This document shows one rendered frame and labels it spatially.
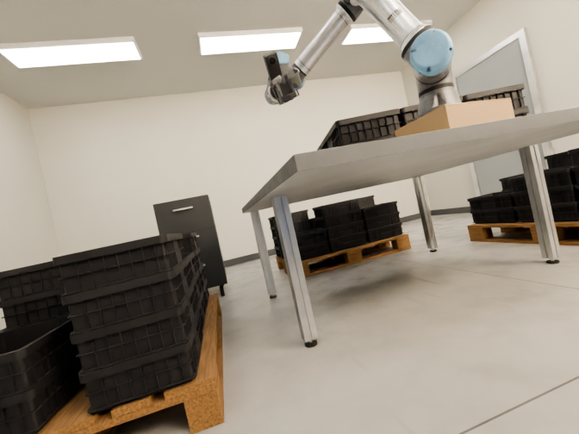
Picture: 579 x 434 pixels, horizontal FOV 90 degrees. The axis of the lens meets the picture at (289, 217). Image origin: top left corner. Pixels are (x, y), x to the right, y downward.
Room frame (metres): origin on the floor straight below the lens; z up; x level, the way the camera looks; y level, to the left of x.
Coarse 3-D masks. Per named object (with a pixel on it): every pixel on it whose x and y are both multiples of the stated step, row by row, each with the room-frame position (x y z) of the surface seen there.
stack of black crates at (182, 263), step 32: (64, 256) 0.79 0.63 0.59; (96, 256) 0.81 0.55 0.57; (128, 256) 0.83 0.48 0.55; (160, 256) 0.85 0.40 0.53; (96, 288) 0.80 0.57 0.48; (128, 288) 0.82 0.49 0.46; (160, 288) 0.85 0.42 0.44; (192, 288) 1.17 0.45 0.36; (96, 320) 0.81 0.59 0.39; (128, 320) 0.82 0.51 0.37; (160, 320) 0.85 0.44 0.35; (192, 320) 1.03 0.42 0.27; (96, 352) 0.80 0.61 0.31; (128, 352) 0.82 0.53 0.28; (160, 352) 0.83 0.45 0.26; (192, 352) 0.92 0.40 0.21; (96, 384) 0.80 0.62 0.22; (128, 384) 0.82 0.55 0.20; (160, 384) 0.84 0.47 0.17
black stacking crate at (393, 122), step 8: (368, 120) 1.28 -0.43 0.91; (376, 120) 1.28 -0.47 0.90; (384, 120) 1.28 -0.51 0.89; (392, 120) 1.28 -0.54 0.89; (336, 128) 1.29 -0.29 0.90; (344, 128) 1.27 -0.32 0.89; (352, 128) 1.27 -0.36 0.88; (360, 128) 1.27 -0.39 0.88; (368, 128) 1.27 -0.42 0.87; (376, 128) 1.28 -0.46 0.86; (384, 128) 1.28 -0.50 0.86; (392, 128) 1.28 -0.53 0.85; (336, 136) 1.33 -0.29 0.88; (344, 136) 1.27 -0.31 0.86; (352, 136) 1.27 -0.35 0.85; (360, 136) 1.27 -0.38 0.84; (368, 136) 1.28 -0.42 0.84; (376, 136) 1.28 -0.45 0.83; (328, 144) 1.50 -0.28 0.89; (336, 144) 1.36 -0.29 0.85; (344, 144) 1.26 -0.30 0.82
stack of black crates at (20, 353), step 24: (0, 336) 1.05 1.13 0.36; (24, 336) 1.08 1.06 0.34; (48, 336) 0.87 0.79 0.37; (0, 360) 0.74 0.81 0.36; (24, 360) 0.77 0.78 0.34; (48, 360) 0.86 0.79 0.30; (72, 360) 0.96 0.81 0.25; (0, 384) 0.75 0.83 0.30; (24, 384) 0.76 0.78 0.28; (48, 384) 0.82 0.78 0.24; (72, 384) 0.94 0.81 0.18; (0, 408) 0.74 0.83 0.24; (24, 408) 0.76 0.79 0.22; (48, 408) 0.82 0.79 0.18; (0, 432) 0.74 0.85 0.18; (24, 432) 0.75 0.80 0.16
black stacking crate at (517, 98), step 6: (516, 90) 1.32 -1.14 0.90; (486, 96) 1.31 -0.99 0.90; (492, 96) 1.31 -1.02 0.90; (498, 96) 1.31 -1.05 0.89; (504, 96) 1.31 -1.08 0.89; (510, 96) 1.32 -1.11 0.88; (516, 96) 1.32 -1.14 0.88; (522, 96) 1.31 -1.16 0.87; (516, 102) 1.32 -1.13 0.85; (522, 102) 1.32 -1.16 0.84; (516, 108) 1.31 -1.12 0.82
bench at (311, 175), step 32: (448, 128) 0.75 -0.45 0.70; (480, 128) 0.77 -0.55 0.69; (512, 128) 0.80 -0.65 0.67; (544, 128) 0.87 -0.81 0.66; (576, 128) 1.13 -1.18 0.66; (288, 160) 0.70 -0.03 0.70; (320, 160) 0.66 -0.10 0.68; (352, 160) 0.68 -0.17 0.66; (384, 160) 0.79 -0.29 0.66; (416, 160) 1.00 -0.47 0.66; (448, 160) 1.34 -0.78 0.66; (288, 192) 1.15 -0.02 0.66; (320, 192) 1.64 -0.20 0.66; (416, 192) 2.49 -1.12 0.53; (544, 192) 1.56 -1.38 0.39; (256, 224) 2.11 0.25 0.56; (288, 224) 1.22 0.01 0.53; (544, 224) 1.57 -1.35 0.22; (288, 256) 1.21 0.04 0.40; (544, 256) 1.60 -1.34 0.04
